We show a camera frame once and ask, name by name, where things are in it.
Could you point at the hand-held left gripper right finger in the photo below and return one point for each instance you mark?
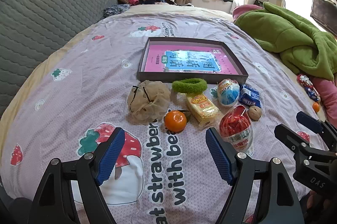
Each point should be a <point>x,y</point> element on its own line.
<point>218,155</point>

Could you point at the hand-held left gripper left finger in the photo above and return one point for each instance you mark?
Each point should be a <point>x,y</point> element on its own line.
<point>112,155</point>

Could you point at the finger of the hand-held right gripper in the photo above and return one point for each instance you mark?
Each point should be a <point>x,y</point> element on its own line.
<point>308,121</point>
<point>287,134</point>

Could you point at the red foil egg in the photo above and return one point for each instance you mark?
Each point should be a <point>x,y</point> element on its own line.
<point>235,126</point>

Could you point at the brown walnut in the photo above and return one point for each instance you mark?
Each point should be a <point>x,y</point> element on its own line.
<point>254,113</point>

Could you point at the yellow rice cracker packet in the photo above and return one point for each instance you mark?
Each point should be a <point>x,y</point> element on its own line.
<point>202,108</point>

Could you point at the blue snack packet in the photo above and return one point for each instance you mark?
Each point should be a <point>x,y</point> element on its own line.
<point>248,97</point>

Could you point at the orange tangerine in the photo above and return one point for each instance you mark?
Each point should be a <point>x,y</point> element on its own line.
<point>175,121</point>

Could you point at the beige mesh pouf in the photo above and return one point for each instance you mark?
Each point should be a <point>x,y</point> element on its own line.
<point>147,105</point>

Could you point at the blue foil egg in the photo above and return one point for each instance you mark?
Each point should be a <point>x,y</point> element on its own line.
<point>227,93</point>

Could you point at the green hair scrunchie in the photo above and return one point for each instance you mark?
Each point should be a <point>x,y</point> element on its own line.
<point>179,87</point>

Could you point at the dark cardboard box lid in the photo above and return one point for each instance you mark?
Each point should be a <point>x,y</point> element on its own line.
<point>184,79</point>

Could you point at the person's right hand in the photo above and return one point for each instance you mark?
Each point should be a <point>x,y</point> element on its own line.
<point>314,200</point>

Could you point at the small orange fruit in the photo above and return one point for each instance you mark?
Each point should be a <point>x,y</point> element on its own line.
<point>316,107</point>

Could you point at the red blue candy packet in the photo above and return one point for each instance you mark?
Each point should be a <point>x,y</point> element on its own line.
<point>312,94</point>

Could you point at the pink cushion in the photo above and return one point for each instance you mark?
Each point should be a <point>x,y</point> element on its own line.
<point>326,92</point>

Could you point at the strawberry printed bedsheet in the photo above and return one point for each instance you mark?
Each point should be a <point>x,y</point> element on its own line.
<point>92,76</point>

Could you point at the green fleece blanket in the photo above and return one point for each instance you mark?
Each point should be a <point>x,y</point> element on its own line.
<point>289,37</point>

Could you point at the dark framed panel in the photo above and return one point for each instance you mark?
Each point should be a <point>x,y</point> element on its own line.
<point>323,15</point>

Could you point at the pink blanket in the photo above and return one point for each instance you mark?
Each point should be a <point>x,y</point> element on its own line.
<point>244,9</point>

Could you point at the blue floral cloth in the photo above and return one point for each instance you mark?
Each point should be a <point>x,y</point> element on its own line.
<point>115,10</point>

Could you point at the grey quilted headboard cover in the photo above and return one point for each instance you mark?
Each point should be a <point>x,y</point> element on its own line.
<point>52,16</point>

